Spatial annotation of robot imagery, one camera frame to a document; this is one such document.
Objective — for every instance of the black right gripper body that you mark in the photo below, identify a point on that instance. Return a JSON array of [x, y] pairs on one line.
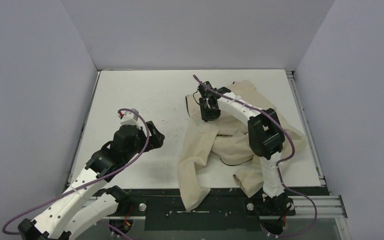
[[208, 108]]

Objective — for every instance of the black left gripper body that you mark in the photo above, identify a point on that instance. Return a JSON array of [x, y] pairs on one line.
[[140, 144]]

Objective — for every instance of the beige zip jacket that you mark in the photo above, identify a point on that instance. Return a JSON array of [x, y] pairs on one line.
[[228, 138]]

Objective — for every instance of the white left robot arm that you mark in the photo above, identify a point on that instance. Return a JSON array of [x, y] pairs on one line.
[[67, 218]]

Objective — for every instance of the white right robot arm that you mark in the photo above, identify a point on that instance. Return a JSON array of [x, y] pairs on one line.
[[265, 137]]

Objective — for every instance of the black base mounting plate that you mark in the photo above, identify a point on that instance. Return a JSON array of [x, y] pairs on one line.
[[222, 209]]

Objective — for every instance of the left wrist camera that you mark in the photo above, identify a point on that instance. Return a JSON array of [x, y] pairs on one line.
[[128, 118]]

